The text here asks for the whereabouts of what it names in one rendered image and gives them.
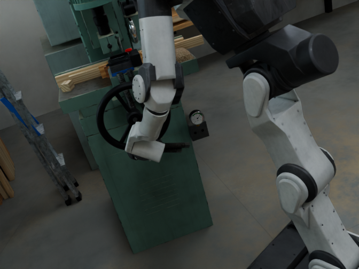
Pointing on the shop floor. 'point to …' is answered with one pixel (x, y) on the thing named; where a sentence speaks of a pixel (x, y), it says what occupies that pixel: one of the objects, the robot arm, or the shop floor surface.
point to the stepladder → (56, 164)
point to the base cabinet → (154, 187)
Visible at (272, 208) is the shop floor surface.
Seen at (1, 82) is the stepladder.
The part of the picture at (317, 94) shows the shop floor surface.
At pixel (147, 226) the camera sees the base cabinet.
